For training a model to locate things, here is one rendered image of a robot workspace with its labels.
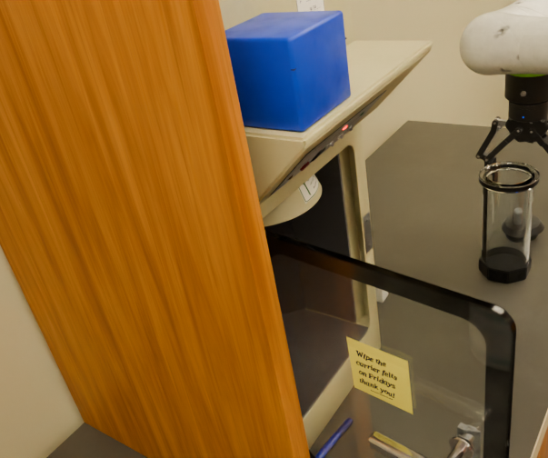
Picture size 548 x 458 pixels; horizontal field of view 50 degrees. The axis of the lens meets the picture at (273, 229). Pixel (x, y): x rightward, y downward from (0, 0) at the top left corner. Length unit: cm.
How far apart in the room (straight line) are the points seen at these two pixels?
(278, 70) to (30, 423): 80
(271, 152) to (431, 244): 88
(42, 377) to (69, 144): 55
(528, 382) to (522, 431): 11
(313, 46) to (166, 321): 36
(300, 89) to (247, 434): 44
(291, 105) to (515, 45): 59
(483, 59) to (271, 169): 61
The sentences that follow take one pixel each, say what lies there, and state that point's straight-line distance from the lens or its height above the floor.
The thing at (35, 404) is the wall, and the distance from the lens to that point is 114.
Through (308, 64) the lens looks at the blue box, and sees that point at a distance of 57.
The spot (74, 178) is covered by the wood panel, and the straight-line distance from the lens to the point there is 71.
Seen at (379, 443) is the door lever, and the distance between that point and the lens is 66.
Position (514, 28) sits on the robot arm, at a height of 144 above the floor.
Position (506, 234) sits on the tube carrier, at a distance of 124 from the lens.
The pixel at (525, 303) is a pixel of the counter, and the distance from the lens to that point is 126.
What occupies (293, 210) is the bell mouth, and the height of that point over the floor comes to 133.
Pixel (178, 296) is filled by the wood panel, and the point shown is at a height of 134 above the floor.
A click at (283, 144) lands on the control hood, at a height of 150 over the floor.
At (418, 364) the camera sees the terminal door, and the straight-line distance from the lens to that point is 62.
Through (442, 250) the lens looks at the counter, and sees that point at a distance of 140.
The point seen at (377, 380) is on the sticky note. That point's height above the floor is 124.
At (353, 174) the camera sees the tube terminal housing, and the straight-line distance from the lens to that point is 96.
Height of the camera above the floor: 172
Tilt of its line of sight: 30 degrees down
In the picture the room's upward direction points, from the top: 11 degrees counter-clockwise
